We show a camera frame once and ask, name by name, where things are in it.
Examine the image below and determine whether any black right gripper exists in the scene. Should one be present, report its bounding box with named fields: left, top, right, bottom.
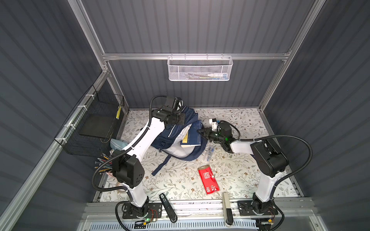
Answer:
left=197, top=127, right=225, bottom=144

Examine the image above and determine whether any navy blue student backpack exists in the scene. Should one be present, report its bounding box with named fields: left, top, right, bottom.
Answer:
left=151, top=106, right=208, bottom=176

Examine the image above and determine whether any navy blue book yellow label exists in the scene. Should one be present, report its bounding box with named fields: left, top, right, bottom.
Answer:
left=180, top=120, right=202, bottom=148

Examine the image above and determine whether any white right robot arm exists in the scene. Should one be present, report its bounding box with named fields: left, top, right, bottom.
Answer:
left=197, top=119, right=289, bottom=203

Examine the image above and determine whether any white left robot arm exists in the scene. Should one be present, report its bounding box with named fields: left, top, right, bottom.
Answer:
left=110, top=95, right=185, bottom=208

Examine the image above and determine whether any red card pack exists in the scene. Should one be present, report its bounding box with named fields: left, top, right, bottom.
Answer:
left=198, top=165, right=220, bottom=194

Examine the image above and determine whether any clear plastic pen packet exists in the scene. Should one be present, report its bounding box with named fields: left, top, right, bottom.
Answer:
left=202, top=145, right=215, bottom=162

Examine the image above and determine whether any white glue tube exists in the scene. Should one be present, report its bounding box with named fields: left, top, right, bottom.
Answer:
left=207, top=73, right=228, bottom=79

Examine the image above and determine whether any light blue pencil pouch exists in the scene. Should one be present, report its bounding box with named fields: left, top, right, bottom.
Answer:
left=110, top=139, right=128, bottom=151

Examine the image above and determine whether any black notebook in basket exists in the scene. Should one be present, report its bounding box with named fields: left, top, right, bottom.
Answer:
left=79, top=115, right=116, bottom=138

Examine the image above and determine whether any white black handheld tool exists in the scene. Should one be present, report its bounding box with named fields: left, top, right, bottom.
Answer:
left=222, top=192, right=234, bottom=227

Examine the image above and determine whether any white wire mesh basket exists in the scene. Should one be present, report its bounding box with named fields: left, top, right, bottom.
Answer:
left=167, top=54, right=233, bottom=82

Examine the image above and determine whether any black wire wall basket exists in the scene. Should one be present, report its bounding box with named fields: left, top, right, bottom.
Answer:
left=55, top=87, right=125, bottom=158

